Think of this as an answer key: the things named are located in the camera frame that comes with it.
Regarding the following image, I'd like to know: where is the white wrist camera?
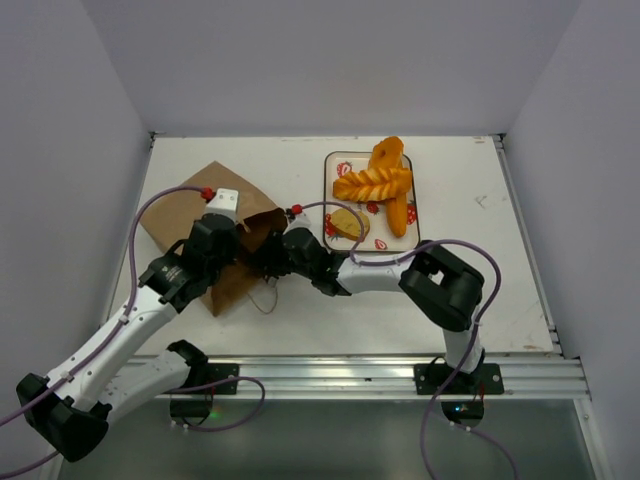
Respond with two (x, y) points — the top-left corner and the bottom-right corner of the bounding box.
(286, 204), (311, 232)
(201, 187), (239, 222)

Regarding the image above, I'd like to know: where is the strawberry print tray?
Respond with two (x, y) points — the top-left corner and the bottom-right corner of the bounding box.
(322, 151), (422, 254)

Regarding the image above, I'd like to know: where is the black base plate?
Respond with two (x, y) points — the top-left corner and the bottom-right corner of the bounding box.
(172, 363), (240, 395)
(413, 354), (504, 397)

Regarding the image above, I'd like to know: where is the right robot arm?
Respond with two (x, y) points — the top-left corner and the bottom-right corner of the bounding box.
(247, 227), (484, 393)

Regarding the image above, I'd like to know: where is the orange fake donut ring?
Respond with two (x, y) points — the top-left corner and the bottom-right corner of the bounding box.
(368, 135), (405, 174)

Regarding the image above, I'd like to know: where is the speckled fake bread slice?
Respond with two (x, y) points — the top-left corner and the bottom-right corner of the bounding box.
(326, 208), (370, 241)

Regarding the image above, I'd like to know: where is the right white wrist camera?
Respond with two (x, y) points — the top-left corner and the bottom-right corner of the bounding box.
(286, 204), (311, 232)

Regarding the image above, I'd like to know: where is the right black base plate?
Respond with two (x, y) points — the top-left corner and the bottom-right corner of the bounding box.
(413, 354), (504, 397)

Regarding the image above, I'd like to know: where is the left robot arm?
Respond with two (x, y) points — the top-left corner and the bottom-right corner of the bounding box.
(16, 212), (240, 462)

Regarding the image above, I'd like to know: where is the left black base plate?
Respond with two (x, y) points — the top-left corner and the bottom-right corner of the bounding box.
(172, 363), (240, 395)

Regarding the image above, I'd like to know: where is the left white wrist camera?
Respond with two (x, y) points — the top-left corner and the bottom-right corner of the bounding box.
(201, 187), (239, 222)

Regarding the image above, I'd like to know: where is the orange fake bread loaf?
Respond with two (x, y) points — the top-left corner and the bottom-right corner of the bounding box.
(385, 193), (408, 238)

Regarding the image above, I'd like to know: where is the aluminium mounting rail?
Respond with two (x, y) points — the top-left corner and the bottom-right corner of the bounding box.
(64, 353), (586, 400)

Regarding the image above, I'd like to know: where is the braided golden fake bread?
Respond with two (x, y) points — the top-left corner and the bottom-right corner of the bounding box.
(332, 168), (413, 203)

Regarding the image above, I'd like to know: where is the brown paper bag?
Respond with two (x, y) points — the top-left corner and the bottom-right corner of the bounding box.
(137, 161), (287, 317)

